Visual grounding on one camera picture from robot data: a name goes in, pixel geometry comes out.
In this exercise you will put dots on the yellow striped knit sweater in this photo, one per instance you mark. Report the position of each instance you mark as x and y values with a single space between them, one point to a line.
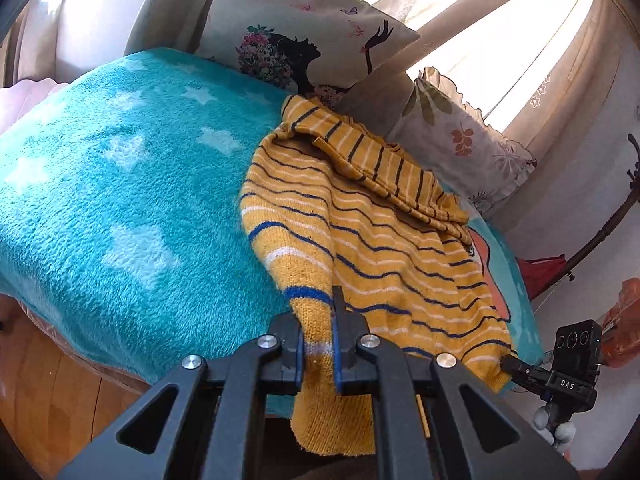
380 260

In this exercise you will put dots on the person's right hand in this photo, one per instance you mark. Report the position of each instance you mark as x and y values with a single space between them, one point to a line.
555 427

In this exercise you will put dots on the dark coat stand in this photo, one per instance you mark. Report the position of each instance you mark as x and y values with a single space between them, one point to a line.
607 225

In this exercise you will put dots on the person's right forearm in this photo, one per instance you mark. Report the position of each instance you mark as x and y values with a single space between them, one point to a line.
622 330

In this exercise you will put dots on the red cloth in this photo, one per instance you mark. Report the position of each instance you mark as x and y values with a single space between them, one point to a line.
542 270

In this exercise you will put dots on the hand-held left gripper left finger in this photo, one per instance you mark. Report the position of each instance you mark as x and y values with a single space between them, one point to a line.
298 360

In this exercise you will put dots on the teal star fleece blanket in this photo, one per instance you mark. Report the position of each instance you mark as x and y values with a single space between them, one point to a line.
125 200

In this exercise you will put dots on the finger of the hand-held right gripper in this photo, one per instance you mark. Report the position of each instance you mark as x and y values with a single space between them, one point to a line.
522 369

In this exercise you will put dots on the leaf print ruffled pillow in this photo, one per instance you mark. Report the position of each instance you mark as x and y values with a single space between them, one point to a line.
455 145

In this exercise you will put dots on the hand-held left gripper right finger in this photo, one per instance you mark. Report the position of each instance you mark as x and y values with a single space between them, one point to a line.
338 360

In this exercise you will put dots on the pink cloth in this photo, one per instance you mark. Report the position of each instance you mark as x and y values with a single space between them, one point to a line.
22 102

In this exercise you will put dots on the silhouette print cream pillow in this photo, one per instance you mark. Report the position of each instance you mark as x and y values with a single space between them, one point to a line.
300 25

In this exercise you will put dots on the beige sheer curtain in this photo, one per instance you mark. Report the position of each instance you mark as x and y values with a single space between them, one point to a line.
500 25

